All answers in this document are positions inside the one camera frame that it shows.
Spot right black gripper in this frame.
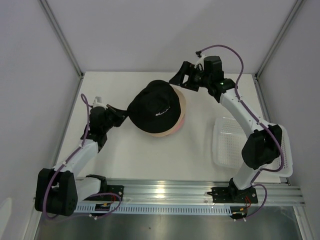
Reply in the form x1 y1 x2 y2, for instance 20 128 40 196
169 61 212 92

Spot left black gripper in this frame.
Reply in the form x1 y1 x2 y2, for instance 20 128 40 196
101 104 130 133

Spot beige bucket hat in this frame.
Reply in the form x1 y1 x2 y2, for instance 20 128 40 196
149 87 187 138

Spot black and beige hat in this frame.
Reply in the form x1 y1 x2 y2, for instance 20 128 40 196
127 80 181 134

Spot pink bucket hat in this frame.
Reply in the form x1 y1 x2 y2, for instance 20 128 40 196
175 117 185 131

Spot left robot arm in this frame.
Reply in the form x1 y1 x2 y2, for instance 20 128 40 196
34 105 128 219

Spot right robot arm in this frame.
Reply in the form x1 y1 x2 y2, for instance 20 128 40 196
169 56 285 204

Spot white plastic basket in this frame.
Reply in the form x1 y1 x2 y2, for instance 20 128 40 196
212 117 293 178

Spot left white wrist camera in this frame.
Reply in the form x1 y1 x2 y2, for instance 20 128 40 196
92 96 107 109

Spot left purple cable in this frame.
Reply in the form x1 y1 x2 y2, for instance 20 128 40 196
41 93 92 220

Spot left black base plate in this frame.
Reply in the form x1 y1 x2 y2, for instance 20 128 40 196
106 185 125 199

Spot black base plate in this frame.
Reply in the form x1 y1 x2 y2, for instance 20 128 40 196
106 185 125 199
206 187 258 204

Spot white slotted cable duct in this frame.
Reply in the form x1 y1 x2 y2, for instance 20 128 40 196
74 203 242 216

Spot left aluminium frame post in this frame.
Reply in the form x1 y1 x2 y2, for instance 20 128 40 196
38 0 84 79

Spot aluminium frame post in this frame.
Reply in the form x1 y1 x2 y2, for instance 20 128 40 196
254 0 307 81
38 0 84 79

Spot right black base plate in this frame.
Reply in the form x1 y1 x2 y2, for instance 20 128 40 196
206 187 258 204

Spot right aluminium frame post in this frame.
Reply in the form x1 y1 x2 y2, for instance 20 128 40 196
254 0 307 81

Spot aluminium mounting rail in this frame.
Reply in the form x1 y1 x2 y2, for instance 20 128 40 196
32 176 307 207

